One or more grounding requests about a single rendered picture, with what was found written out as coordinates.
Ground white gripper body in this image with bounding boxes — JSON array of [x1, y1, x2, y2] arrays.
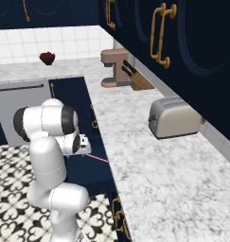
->
[[76, 142, 92, 156]]

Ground navy open drawer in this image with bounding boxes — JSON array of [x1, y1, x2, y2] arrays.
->
[[63, 147, 118, 198]]

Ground navy base cupboard door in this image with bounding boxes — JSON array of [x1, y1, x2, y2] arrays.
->
[[48, 76, 101, 140]]

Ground grey dishwasher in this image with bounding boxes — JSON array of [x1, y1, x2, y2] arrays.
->
[[0, 78, 53, 148]]

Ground navy base cupboard front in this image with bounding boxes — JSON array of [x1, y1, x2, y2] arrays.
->
[[107, 192, 133, 242]]

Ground brown coffee machine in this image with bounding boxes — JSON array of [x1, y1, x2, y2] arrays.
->
[[99, 48, 133, 89]]

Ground wooden knife block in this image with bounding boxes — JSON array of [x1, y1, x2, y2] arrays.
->
[[120, 59, 155, 92]]

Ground grey and beige toaster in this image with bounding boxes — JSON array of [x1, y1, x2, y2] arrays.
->
[[147, 95, 203, 140]]

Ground red flowers in dark bowl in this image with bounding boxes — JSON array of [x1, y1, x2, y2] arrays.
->
[[38, 51, 57, 66]]

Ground gold base cupboard handle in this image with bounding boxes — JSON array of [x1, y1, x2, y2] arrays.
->
[[49, 82, 56, 99]]

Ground gold curved cupboard handle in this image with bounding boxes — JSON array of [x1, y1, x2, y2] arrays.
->
[[112, 196, 133, 241]]

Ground navy wall cupboard door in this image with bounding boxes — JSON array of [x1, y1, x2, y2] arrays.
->
[[127, 0, 230, 147], [97, 0, 143, 61]]

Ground large gold wall cupboard handle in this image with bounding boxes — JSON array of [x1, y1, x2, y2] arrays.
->
[[150, 2, 178, 70]]

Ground navy wall cupboard run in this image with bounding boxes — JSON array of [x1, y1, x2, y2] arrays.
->
[[0, 0, 100, 31]]

